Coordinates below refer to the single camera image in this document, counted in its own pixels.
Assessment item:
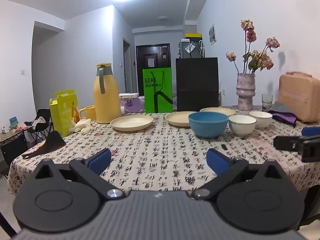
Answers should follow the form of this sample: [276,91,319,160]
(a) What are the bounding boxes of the yellow mug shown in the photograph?
[79,106,97,121]

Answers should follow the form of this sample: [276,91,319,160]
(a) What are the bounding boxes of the grey purple cloth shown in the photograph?
[267,101,298,127]

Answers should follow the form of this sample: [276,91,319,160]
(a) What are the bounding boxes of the yellow-green gift bag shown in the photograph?
[49,89,78,137]

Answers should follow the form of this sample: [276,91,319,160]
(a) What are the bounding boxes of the green paper bag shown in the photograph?
[142,68,173,114]

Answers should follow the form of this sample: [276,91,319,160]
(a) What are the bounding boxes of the framed wall picture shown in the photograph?
[209,24,217,45]

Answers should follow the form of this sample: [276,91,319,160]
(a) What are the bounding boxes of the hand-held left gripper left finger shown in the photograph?
[32,148,126,201]

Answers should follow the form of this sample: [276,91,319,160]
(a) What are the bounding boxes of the small wooden folding table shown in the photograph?
[0,126,34,146]

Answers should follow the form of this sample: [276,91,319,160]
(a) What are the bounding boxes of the white rubber gloves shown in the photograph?
[69,119,92,133]

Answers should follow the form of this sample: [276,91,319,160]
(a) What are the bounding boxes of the dried pink flowers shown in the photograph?
[226,19,280,74]

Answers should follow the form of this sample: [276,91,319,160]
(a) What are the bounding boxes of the grey storage box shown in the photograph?
[179,39,205,58]

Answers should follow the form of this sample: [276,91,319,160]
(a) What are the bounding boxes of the yellow thermos jug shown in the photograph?
[94,63,122,124]

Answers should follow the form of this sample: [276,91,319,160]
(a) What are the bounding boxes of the pink textured vase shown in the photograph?
[237,73,256,110]

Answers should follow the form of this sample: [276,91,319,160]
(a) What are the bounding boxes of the glass cup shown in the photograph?
[262,94,273,112]

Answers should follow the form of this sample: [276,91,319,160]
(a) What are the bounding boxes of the black cloth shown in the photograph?
[22,131,66,159]

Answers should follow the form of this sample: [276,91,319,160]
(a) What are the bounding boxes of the black folding chair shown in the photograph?
[24,109,54,143]

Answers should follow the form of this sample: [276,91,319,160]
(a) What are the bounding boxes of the calligraphy printed tablecloth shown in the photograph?
[7,105,320,198]

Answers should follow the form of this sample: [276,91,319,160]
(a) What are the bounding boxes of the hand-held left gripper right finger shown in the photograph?
[191,148,288,201]

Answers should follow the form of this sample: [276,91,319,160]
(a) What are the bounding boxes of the black paper bag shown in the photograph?
[176,40,219,112]

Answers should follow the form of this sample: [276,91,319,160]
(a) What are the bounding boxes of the dark entrance door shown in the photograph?
[136,44,171,98]

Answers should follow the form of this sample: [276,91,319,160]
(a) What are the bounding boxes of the cream plate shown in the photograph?
[200,107,236,117]
[165,111,200,127]
[110,115,154,132]

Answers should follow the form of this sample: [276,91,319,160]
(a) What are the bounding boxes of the purple tissue pack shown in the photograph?
[121,97,145,114]

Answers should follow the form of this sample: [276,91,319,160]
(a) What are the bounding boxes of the blue bowl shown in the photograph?
[188,112,229,139]

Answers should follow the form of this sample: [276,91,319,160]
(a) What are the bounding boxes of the white bowl with dark rim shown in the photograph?
[228,115,257,137]
[249,111,273,130]

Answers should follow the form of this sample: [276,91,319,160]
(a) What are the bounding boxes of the grey interior door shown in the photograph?
[122,37,133,93]

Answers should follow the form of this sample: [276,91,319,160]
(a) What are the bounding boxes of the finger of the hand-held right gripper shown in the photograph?
[273,134,320,163]
[301,127,320,137]

